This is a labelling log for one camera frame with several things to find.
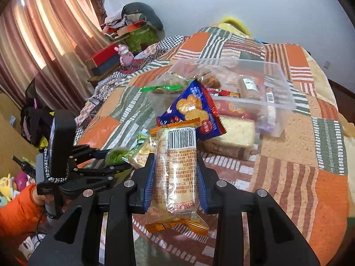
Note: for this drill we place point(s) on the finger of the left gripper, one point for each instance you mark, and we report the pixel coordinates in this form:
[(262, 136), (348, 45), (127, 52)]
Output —
[(83, 153), (82, 179)]

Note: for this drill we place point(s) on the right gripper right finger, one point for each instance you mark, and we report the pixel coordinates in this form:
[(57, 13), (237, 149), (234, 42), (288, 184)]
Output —
[(273, 237)]

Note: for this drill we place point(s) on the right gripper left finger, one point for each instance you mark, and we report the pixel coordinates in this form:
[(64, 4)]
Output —
[(76, 237)]

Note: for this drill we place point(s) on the orange-ended cake roll packet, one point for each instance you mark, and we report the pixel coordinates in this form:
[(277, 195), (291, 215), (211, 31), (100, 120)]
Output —
[(175, 198)]

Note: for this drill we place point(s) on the clear green-edged snack bag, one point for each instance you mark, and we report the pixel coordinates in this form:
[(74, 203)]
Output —
[(165, 89)]

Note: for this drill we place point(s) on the yellow sponge cake block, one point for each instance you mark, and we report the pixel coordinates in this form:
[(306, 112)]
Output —
[(238, 140)]

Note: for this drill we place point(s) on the blue biscuit snack bag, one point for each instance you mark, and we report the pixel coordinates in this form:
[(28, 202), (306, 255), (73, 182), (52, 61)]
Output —
[(195, 103)]

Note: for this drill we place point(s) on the red chip snack bag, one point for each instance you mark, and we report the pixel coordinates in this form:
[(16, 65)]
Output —
[(227, 107)]

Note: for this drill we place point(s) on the orange pastry packet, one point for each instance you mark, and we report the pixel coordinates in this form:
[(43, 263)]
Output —
[(208, 80)]

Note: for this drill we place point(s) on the brown wafer biscuit packet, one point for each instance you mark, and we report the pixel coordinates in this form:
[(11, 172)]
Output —
[(248, 89)]

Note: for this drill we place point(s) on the orange jacket sleeve forearm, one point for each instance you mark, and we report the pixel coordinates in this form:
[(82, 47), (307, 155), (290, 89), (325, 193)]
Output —
[(21, 214)]

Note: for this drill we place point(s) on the person's left hand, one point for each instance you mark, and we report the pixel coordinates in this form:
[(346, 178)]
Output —
[(41, 197)]

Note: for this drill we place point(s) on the dark blue box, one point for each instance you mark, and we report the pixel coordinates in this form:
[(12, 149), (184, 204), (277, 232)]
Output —
[(110, 65)]

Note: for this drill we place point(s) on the pink plush toy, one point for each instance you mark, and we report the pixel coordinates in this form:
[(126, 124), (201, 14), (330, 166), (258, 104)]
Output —
[(126, 57)]

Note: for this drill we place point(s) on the red gift box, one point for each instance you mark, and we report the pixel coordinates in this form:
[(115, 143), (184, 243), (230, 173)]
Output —
[(102, 56)]

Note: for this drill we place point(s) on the pink striped window curtain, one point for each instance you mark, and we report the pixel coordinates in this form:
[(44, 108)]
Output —
[(47, 42)]

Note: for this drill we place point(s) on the clear plastic storage bin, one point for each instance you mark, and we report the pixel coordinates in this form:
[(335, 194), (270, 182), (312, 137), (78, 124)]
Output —
[(276, 103)]

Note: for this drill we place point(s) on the grey plush pillow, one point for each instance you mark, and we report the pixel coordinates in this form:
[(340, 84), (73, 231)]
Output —
[(143, 10)]

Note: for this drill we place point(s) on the wall power outlet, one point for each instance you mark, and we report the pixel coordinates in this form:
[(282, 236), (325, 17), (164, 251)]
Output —
[(327, 64)]

